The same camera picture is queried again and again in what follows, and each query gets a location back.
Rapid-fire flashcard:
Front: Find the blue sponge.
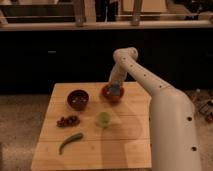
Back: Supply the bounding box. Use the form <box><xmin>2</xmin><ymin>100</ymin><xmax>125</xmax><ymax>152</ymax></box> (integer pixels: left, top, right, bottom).
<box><xmin>110</xmin><ymin>84</ymin><xmax>121</xmax><ymax>96</ymax></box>

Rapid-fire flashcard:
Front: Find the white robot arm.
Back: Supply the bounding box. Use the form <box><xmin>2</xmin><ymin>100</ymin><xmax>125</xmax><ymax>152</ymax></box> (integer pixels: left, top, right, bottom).
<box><xmin>109</xmin><ymin>47</ymin><xmax>202</xmax><ymax>171</ymax></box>

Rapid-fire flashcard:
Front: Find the red bowl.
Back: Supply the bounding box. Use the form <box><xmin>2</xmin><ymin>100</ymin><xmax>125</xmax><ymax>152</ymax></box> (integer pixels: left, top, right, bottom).
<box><xmin>101</xmin><ymin>84</ymin><xmax>124</xmax><ymax>102</ymax></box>

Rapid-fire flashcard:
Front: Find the dark brown bowl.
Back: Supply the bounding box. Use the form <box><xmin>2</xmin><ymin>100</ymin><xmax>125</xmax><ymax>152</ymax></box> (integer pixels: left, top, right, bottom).
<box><xmin>67</xmin><ymin>89</ymin><xmax>89</xmax><ymax>111</ymax></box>

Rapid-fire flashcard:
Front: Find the green cup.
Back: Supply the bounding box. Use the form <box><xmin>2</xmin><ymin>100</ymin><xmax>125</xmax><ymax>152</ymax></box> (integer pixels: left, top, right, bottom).
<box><xmin>97</xmin><ymin>112</ymin><xmax>110</xmax><ymax>128</ymax></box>

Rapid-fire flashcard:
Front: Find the dark grape bunch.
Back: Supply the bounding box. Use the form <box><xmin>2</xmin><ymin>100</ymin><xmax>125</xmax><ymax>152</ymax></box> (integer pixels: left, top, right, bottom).
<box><xmin>57</xmin><ymin>115</ymin><xmax>80</xmax><ymax>128</ymax></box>

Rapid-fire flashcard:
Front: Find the green chili pepper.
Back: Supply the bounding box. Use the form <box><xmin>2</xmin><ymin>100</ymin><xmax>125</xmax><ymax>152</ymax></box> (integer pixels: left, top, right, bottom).
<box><xmin>58</xmin><ymin>133</ymin><xmax>84</xmax><ymax>155</ymax></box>

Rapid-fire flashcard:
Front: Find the long dark counter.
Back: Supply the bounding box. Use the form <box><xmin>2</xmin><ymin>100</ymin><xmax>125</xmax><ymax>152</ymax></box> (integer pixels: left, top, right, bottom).
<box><xmin>0</xmin><ymin>28</ymin><xmax>213</xmax><ymax>94</ymax></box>

